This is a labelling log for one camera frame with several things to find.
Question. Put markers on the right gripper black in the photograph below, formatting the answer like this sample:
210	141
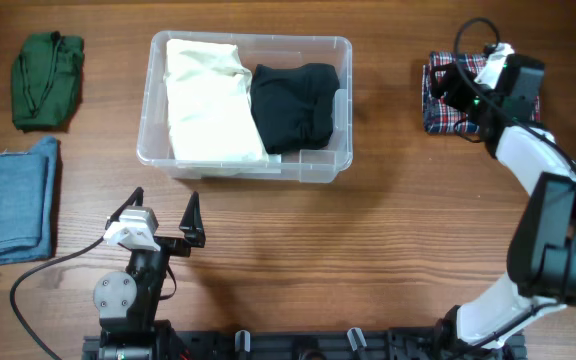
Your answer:
453	71

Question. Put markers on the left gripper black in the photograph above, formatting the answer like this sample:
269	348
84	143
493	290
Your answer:
191	226

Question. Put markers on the red plaid cloth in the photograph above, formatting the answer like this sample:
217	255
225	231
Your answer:
439	118

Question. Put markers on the cream white cloth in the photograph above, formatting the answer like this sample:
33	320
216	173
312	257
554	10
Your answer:
209	104

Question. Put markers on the clear plastic storage container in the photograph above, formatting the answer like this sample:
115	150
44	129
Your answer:
276	51

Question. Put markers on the black cloth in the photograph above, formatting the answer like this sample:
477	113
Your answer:
292	108

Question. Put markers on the green cloth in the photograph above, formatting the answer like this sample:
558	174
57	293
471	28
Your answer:
46	79

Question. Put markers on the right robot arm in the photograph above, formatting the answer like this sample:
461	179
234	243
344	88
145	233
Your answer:
499	94

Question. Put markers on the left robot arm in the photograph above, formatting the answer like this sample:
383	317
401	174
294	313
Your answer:
127	301

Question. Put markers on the folded blue denim jeans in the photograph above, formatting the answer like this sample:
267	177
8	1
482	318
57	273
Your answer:
26	195

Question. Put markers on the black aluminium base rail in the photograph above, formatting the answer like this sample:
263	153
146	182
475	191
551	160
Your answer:
393	344

